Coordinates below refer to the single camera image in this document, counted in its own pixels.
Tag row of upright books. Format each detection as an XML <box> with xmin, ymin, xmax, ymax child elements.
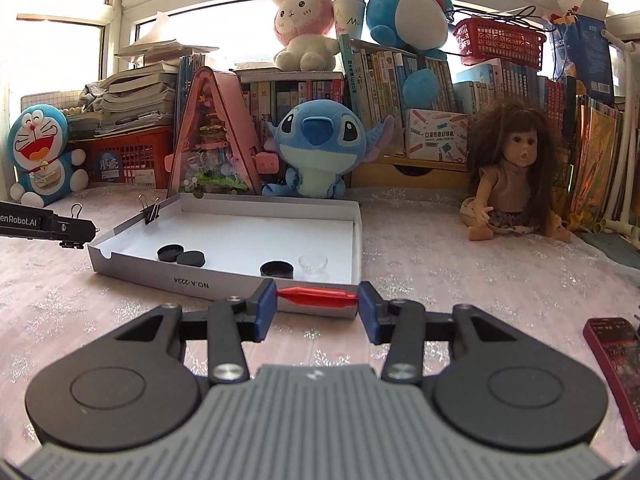
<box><xmin>177</xmin><ymin>35</ymin><xmax>581</xmax><ymax>158</ymax></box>

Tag red plastic crate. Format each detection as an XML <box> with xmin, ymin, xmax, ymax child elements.
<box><xmin>75</xmin><ymin>127</ymin><xmax>176</xmax><ymax>190</ymax></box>

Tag white printed cardboard box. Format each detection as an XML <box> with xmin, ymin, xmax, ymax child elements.
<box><xmin>404</xmin><ymin>108</ymin><xmax>470</xmax><ymax>162</ymax></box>

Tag white pipe rack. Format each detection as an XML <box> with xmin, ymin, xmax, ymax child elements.
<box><xmin>600</xmin><ymin>25</ymin><xmax>640</xmax><ymax>251</ymax></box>

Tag dark red remote control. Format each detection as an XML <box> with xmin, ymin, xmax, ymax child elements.
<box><xmin>582</xmin><ymin>316</ymin><xmax>640</xmax><ymax>453</ymax></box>

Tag blue elephant plush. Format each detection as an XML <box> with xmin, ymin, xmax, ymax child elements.
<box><xmin>362</xmin><ymin>0</ymin><xmax>456</xmax><ymax>110</ymax></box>

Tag red mesh basket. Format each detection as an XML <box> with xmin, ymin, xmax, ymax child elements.
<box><xmin>451</xmin><ymin>16</ymin><xmax>547</xmax><ymax>70</ymax></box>

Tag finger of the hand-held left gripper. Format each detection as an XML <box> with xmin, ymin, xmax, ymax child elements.
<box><xmin>52</xmin><ymin>216</ymin><xmax>99</xmax><ymax>251</ymax></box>

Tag pink triangular miniature house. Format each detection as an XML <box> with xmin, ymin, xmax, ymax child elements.
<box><xmin>164</xmin><ymin>66</ymin><xmax>281</xmax><ymax>198</ymax></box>

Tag white grid board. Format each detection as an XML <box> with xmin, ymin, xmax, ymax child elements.
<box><xmin>20</xmin><ymin>91</ymin><xmax>86</xmax><ymax>111</ymax></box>

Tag brown haired doll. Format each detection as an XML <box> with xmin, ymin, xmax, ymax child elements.
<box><xmin>459</xmin><ymin>100</ymin><xmax>576</xmax><ymax>243</ymax></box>

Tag blue carton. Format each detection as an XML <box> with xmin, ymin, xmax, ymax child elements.
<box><xmin>547</xmin><ymin>0</ymin><xmax>616</xmax><ymax>106</ymax></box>

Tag blue alien plush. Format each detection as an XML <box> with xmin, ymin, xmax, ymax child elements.
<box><xmin>261</xmin><ymin>99</ymin><xmax>396</xmax><ymax>199</ymax></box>

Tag stack of papers and books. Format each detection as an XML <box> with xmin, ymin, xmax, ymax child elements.
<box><xmin>82</xmin><ymin>10</ymin><xmax>221</xmax><ymax>136</ymax></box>

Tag wooden drawer box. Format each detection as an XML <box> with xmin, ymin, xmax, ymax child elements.
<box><xmin>350</xmin><ymin>155</ymin><xmax>476</xmax><ymax>191</ymax></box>

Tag pink snowflake tablecloth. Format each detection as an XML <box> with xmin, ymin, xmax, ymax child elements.
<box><xmin>0</xmin><ymin>185</ymin><xmax>640</xmax><ymax>461</ymax></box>

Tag white cardboard tray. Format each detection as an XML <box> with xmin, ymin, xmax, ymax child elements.
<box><xmin>86</xmin><ymin>192</ymin><xmax>363</xmax><ymax>321</ymax></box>

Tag shiny golden packages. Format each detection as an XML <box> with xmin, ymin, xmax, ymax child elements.
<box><xmin>570</xmin><ymin>92</ymin><xmax>626</xmax><ymax>231</ymax></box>

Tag blue robot cat plush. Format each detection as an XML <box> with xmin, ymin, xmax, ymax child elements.
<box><xmin>9</xmin><ymin>104</ymin><xmax>90</xmax><ymax>207</ymax></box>

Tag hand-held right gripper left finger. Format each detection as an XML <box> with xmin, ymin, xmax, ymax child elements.
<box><xmin>115</xmin><ymin>279</ymin><xmax>278</xmax><ymax>385</ymax></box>

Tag small black binder clip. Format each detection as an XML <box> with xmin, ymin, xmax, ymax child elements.
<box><xmin>137</xmin><ymin>192</ymin><xmax>163</xmax><ymax>226</ymax></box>

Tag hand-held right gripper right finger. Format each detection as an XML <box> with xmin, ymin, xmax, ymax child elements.
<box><xmin>357</xmin><ymin>280</ymin><xmax>523</xmax><ymax>385</ymax></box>

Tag pink bunny plush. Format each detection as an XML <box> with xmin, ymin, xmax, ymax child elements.
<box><xmin>271</xmin><ymin>0</ymin><xmax>341</xmax><ymax>72</ymax></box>

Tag red spindle float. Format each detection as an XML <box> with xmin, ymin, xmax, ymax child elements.
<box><xmin>276</xmin><ymin>286</ymin><xmax>360</xmax><ymax>308</ymax></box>

